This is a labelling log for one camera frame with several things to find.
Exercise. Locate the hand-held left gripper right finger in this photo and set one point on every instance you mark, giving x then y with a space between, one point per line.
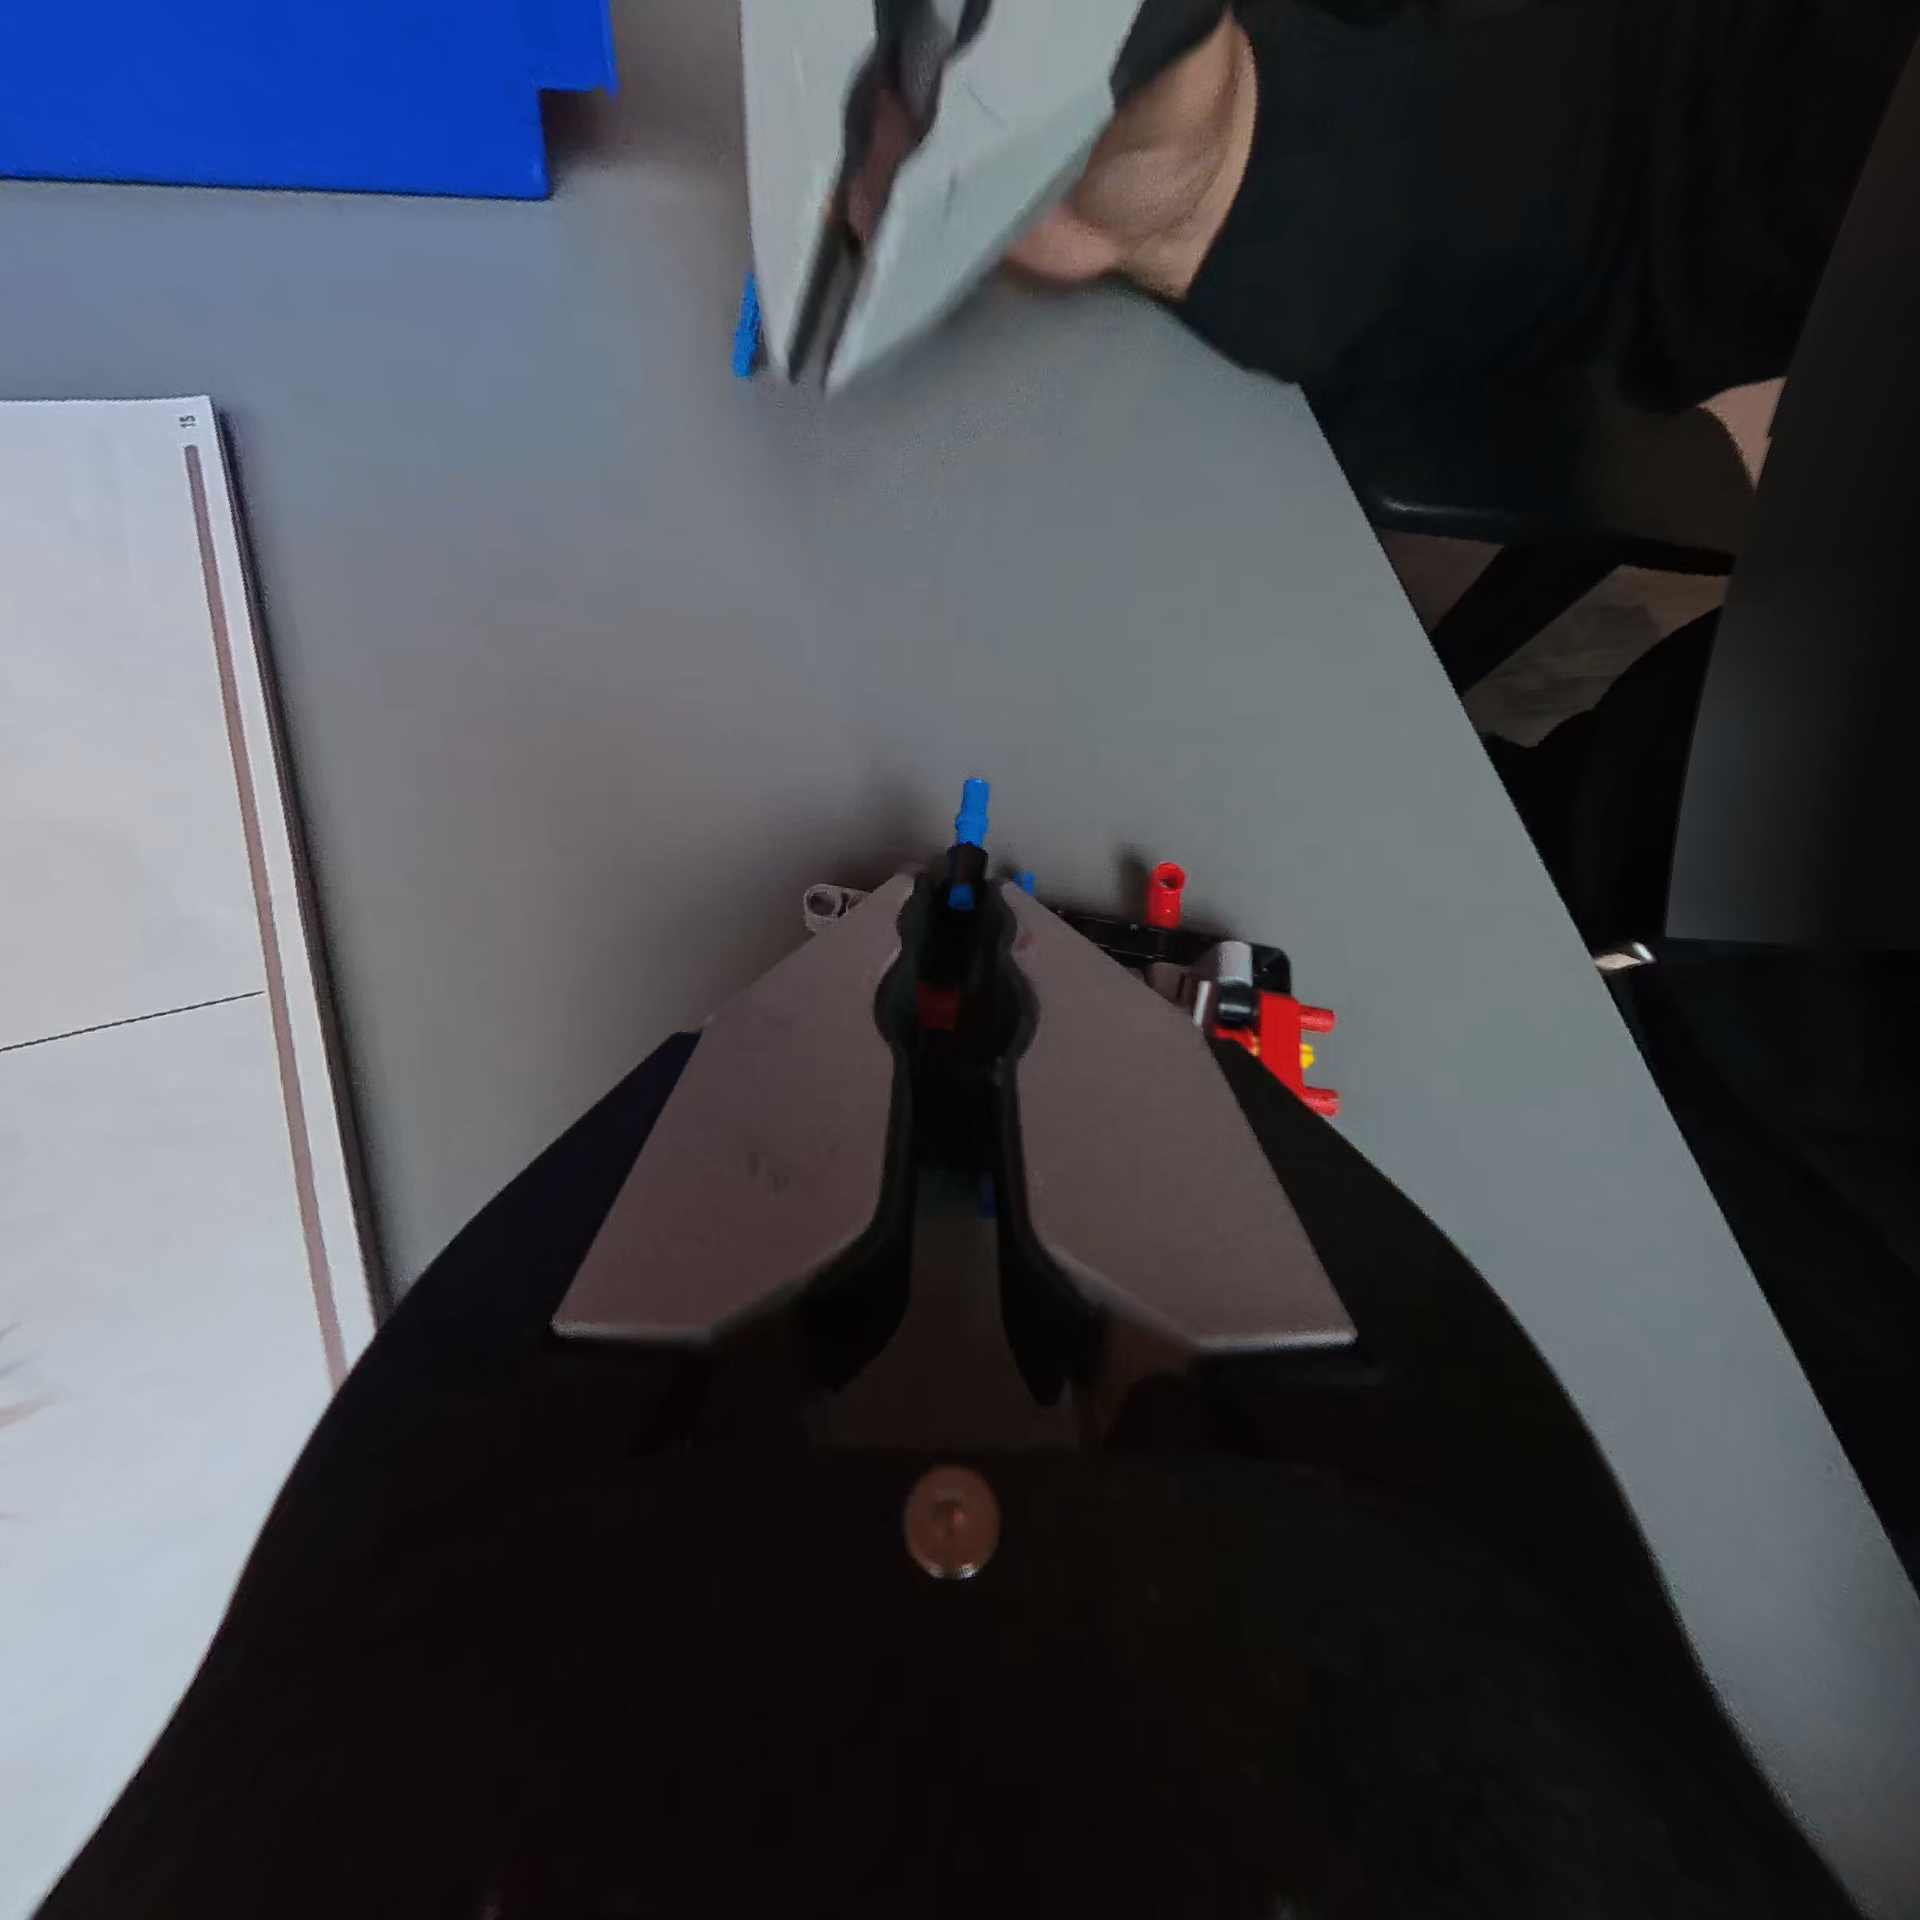
1169 1170

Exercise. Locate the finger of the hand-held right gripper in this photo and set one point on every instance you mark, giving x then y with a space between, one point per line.
1020 150
796 136

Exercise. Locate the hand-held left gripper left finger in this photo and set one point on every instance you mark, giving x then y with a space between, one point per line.
735 1156

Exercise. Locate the black lego frame assembly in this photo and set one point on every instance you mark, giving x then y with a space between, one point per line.
1275 1026

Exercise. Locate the lego instruction booklet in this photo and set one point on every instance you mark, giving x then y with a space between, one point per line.
120 749

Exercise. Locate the person's right hand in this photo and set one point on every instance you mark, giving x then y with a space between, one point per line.
1156 196

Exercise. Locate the blue plastic tray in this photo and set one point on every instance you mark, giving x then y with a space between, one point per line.
269 89

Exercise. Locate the black chair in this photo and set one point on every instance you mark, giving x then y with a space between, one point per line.
1500 519

